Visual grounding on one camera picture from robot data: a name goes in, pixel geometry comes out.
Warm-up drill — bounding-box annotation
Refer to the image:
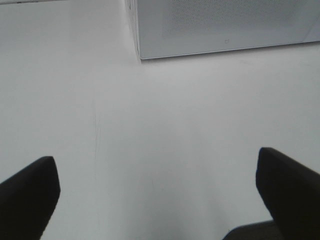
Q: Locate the white microwave door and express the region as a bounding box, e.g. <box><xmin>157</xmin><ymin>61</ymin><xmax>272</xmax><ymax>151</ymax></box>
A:
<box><xmin>128</xmin><ymin>0</ymin><xmax>320</xmax><ymax>59</ymax></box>

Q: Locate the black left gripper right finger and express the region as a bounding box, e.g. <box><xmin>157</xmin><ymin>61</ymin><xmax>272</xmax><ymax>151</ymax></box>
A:
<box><xmin>224</xmin><ymin>147</ymin><xmax>320</xmax><ymax>240</ymax></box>

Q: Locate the white microwave oven body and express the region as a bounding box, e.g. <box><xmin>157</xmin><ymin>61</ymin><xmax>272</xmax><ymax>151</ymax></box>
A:
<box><xmin>126</xmin><ymin>0</ymin><xmax>141</xmax><ymax>59</ymax></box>

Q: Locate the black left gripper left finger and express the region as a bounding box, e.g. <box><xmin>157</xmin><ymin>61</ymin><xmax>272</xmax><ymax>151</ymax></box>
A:
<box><xmin>0</xmin><ymin>156</ymin><xmax>61</xmax><ymax>240</ymax></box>

